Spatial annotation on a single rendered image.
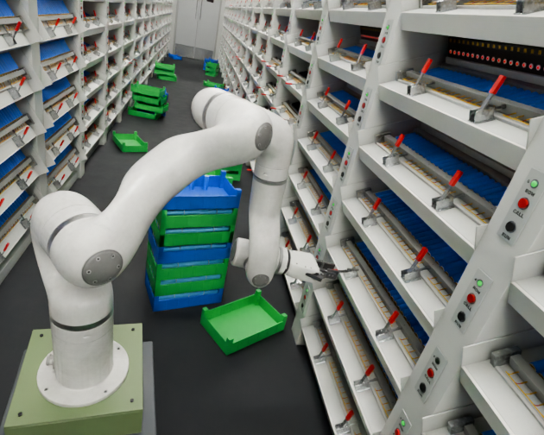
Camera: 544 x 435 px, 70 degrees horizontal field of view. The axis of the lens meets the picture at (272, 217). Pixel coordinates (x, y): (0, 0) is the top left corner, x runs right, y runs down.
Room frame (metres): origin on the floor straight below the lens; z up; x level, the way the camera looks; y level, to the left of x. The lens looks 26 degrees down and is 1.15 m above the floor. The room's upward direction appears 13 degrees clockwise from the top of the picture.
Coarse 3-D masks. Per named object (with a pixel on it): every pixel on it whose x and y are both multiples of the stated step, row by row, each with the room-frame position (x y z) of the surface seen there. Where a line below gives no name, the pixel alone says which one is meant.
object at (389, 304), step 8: (352, 248) 1.18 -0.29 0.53; (360, 256) 1.13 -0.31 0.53; (360, 264) 1.09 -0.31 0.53; (368, 272) 1.04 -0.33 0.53; (368, 280) 1.02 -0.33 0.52; (376, 280) 1.01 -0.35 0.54; (368, 288) 0.99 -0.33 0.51; (376, 288) 0.97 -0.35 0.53; (384, 296) 0.93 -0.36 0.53; (384, 304) 0.92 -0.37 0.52; (392, 304) 0.90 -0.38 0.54; (392, 312) 0.87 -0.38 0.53; (400, 312) 0.87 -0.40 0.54; (400, 320) 0.84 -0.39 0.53; (408, 328) 0.81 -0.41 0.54; (408, 336) 0.78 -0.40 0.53; (408, 344) 0.77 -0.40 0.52; (416, 344) 0.76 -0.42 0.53; (408, 352) 0.75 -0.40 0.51; (416, 352) 0.74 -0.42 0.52
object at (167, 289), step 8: (152, 280) 1.28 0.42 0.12; (208, 280) 1.35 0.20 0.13; (216, 280) 1.37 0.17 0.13; (224, 280) 1.39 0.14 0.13; (152, 288) 1.27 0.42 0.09; (160, 288) 1.24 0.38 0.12; (168, 288) 1.26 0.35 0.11; (176, 288) 1.28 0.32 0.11; (184, 288) 1.29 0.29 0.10; (192, 288) 1.31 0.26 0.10; (200, 288) 1.33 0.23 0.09; (208, 288) 1.35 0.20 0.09; (216, 288) 1.37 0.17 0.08
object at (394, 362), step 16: (336, 240) 1.24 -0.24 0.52; (352, 240) 1.23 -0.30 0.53; (336, 256) 1.17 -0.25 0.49; (352, 256) 1.17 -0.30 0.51; (352, 288) 1.01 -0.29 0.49; (352, 304) 0.97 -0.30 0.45; (368, 304) 0.93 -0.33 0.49; (368, 320) 0.87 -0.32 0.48; (368, 336) 0.85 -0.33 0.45; (400, 336) 0.81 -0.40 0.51; (384, 352) 0.76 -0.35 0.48; (400, 352) 0.76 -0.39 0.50; (384, 368) 0.74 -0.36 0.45; (400, 368) 0.71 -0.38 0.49; (400, 384) 0.67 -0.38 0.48
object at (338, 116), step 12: (336, 84) 1.94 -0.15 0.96; (348, 84) 1.91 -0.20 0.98; (312, 96) 1.91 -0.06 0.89; (324, 96) 1.74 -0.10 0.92; (336, 96) 1.81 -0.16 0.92; (348, 96) 1.78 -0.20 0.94; (360, 96) 1.73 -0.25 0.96; (312, 108) 1.82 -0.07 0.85; (324, 108) 1.72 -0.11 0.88; (336, 108) 1.69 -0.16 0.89; (348, 108) 1.58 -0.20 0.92; (324, 120) 1.63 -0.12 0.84; (336, 120) 1.49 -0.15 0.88; (348, 120) 1.49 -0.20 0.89; (336, 132) 1.47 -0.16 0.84; (348, 132) 1.32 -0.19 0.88
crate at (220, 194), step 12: (216, 180) 1.54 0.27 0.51; (180, 192) 1.40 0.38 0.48; (192, 192) 1.42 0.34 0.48; (204, 192) 1.45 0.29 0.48; (216, 192) 1.48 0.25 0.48; (228, 192) 1.49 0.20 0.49; (240, 192) 1.39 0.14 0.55; (168, 204) 1.24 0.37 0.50; (180, 204) 1.27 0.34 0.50; (192, 204) 1.29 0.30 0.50; (204, 204) 1.31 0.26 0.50; (216, 204) 1.34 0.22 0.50; (228, 204) 1.36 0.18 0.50
